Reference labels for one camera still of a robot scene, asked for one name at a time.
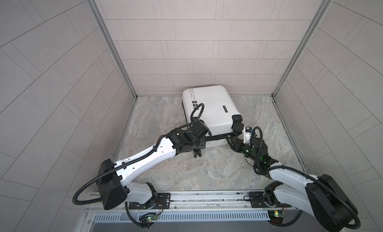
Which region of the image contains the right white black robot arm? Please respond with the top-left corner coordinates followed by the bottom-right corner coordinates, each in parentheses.
top-left (226, 123), bottom-right (361, 232)

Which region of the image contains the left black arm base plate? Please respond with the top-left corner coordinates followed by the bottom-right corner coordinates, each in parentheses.
top-left (129, 193), bottom-right (171, 210)

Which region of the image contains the small circuit board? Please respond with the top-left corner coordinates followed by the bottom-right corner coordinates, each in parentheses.
top-left (139, 213), bottom-right (158, 224)
top-left (268, 210), bottom-right (286, 226)

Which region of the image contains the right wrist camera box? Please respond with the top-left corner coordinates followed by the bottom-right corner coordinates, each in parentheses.
top-left (243, 126), bottom-right (253, 144)

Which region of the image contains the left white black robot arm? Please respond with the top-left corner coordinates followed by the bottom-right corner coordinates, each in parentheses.
top-left (72, 103), bottom-right (210, 210)

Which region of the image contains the right aluminium corner post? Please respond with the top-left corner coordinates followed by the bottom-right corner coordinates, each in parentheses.
top-left (271, 0), bottom-right (333, 98)

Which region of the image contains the left small circuit board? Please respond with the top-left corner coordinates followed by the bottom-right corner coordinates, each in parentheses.
top-left (139, 213), bottom-right (158, 224)

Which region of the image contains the black suitcase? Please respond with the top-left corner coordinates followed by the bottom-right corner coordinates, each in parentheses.
top-left (182, 85), bottom-right (244, 157)

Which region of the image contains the left aluminium corner post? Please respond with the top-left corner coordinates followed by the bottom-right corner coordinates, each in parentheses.
top-left (85, 0), bottom-right (138, 99)

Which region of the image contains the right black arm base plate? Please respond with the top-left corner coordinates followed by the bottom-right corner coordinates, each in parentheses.
top-left (248, 191), bottom-right (283, 209)

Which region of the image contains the aluminium corner post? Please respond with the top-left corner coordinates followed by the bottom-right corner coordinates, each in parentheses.
top-left (85, 0), bottom-right (138, 99)
top-left (271, 0), bottom-right (333, 98)

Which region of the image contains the right small circuit board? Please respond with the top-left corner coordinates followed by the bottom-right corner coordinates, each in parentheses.
top-left (268, 210), bottom-right (286, 226)

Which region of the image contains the aluminium mounting rail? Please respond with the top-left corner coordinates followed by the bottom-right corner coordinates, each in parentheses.
top-left (84, 188), bottom-right (337, 222)

